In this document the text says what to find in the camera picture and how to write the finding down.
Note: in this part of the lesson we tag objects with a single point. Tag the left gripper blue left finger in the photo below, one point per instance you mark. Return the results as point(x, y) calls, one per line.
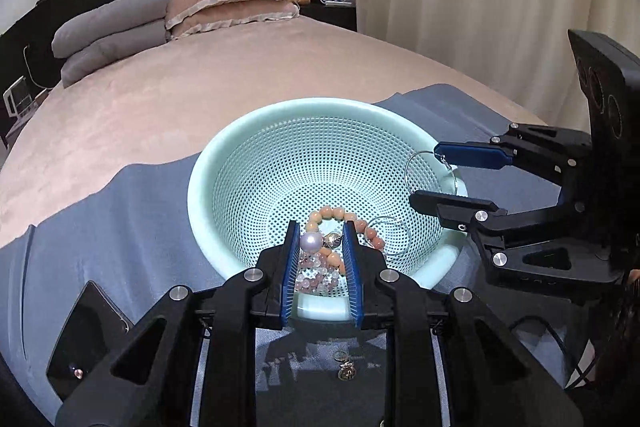
point(290, 267)

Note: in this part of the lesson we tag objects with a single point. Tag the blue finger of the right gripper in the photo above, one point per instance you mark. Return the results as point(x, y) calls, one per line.
point(474, 155)
point(448, 207)

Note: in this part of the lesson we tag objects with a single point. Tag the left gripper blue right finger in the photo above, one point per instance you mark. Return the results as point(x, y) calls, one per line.
point(350, 248)

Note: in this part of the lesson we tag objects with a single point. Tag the large pearl ornament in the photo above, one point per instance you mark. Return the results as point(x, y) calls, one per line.
point(311, 242)

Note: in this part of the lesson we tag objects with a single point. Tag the silver ring charm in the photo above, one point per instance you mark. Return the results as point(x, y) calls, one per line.
point(346, 368)

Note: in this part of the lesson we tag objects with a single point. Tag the mint green plastic basket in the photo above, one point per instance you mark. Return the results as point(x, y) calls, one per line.
point(285, 161)

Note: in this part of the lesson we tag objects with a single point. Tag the black nightstand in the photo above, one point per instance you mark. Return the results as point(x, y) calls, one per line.
point(344, 16)

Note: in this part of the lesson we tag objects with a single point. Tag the black smartphone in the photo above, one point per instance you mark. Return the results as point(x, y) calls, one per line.
point(92, 329)

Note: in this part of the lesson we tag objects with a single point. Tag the lower pink pillow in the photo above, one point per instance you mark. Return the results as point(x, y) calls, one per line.
point(234, 14)

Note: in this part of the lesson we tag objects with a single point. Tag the upper grey folded blanket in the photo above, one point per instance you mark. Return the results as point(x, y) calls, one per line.
point(106, 20)

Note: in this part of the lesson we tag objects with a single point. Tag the white bedside device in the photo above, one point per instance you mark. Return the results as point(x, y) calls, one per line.
point(18, 99)

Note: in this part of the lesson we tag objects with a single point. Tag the right camera black housing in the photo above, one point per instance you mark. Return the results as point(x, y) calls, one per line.
point(609, 79)

